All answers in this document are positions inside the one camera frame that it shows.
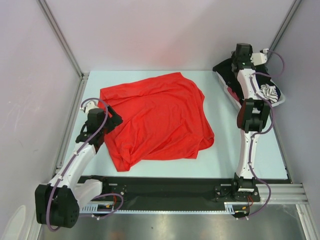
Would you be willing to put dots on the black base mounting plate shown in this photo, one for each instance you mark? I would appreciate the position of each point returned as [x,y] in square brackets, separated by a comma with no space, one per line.
[169,194]

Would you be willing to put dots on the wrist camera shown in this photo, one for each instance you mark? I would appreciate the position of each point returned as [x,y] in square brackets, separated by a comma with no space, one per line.
[260,58]
[90,105]

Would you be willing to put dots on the striped white black garment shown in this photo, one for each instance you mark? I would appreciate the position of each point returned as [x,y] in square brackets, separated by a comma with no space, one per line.
[269,92]

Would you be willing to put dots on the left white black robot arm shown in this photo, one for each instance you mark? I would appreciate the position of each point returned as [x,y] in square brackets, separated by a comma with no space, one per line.
[59,202]

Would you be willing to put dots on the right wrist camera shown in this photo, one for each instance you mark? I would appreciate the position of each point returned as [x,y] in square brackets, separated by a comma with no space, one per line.
[260,58]

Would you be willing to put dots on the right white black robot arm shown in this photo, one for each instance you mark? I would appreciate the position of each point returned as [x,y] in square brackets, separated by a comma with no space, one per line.
[251,119]

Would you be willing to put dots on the black tank top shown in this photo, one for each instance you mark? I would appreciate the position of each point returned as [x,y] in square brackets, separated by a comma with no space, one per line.
[228,79]

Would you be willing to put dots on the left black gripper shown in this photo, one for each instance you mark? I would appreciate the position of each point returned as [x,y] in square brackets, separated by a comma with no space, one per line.
[115,120]

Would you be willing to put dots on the red tank top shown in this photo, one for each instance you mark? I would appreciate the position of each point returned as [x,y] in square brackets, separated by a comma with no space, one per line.
[163,119]

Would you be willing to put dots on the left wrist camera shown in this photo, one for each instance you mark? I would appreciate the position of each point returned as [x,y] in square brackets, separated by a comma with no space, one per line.
[90,105]

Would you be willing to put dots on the pink garment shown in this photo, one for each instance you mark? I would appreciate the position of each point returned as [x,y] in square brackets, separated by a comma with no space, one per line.
[232,93]

